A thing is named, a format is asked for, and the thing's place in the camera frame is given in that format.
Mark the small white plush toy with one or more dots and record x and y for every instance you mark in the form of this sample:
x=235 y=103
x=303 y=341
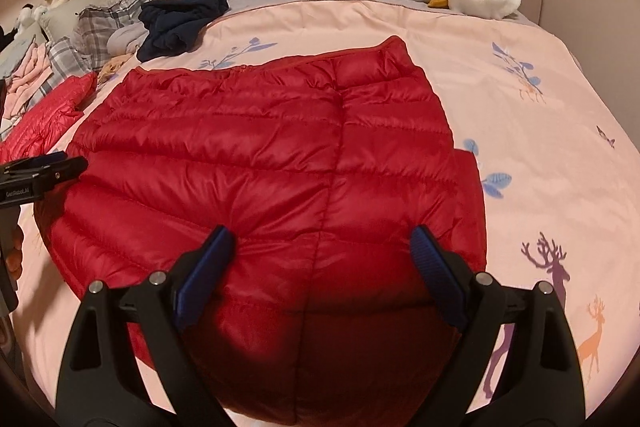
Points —
x=30 y=16

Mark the light grey garment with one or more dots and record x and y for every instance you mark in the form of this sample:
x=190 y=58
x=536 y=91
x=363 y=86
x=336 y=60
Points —
x=125 y=38

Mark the large red down jacket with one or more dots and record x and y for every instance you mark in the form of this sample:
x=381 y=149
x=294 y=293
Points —
x=250 y=147

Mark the pile of pink clothes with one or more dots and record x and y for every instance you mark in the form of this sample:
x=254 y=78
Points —
x=25 y=82

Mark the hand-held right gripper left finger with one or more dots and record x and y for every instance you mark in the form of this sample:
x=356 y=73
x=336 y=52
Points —
x=205 y=277

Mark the folded red down jacket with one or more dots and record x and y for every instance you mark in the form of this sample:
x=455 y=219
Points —
x=45 y=112

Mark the large plaid pillow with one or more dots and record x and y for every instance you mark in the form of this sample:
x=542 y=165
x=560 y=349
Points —
x=115 y=14

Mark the yellow patterned cloth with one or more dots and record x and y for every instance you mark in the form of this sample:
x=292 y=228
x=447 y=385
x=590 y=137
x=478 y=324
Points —
x=112 y=67

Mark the pink printed blanket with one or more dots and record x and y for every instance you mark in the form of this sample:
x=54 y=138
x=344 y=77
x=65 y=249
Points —
x=500 y=107

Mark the person's left hand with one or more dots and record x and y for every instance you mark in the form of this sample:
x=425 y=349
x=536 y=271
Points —
x=15 y=254

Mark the navy blue garment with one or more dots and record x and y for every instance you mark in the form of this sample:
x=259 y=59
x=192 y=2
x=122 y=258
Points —
x=175 y=24

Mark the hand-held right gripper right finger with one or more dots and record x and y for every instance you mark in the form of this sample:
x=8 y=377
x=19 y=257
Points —
x=440 y=277

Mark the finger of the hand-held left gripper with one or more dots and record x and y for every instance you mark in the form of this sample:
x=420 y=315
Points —
x=65 y=169
x=45 y=159

